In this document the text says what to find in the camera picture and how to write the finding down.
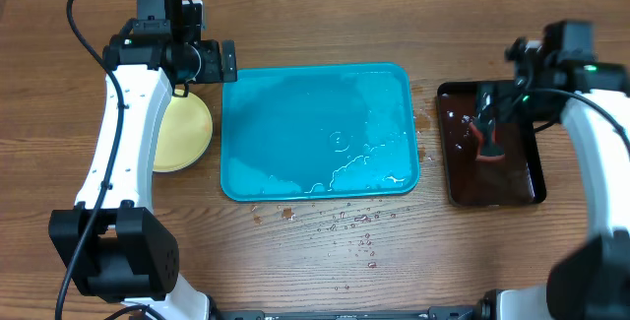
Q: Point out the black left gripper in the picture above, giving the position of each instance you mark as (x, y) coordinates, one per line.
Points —
(209, 54)

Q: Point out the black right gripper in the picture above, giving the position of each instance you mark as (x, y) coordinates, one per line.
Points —
(488, 106)

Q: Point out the orange green scrub sponge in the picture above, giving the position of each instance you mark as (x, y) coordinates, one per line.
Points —
(487, 148)

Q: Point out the yellow plate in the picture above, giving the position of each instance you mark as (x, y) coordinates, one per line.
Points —
(185, 133)

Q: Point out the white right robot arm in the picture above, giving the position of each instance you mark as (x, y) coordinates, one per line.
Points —
(592, 283)

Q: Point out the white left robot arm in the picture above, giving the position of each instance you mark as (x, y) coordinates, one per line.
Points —
(111, 243)

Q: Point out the black water tray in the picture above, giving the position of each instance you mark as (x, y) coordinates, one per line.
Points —
(514, 180)

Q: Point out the teal plastic tray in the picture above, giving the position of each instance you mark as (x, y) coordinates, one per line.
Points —
(318, 132)

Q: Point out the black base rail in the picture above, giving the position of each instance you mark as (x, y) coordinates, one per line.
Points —
(465, 312)

